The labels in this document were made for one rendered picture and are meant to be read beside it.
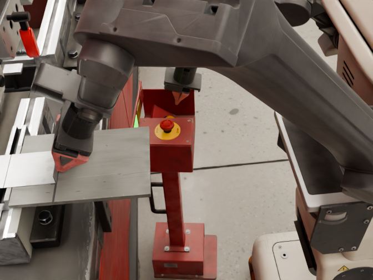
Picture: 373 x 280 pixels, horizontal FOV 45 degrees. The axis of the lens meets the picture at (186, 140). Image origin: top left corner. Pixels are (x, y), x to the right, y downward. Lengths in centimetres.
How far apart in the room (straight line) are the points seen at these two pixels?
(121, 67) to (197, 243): 151
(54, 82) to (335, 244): 58
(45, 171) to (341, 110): 64
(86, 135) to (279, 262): 95
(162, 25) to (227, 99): 224
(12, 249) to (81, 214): 16
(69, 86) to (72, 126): 9
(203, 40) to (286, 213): 180
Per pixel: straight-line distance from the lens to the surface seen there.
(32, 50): 94
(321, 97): 40
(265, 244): 163
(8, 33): 91
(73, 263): 94
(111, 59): 33
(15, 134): 103
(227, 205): 205
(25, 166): 95
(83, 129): 82
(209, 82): 265
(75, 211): 101
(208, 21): 29
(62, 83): 76
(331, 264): 103
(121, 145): 93
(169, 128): 123
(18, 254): 94
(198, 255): 178
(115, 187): 87
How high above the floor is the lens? 167
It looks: 46 degrees down
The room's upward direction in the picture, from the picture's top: 3 degrees counter-clockwise
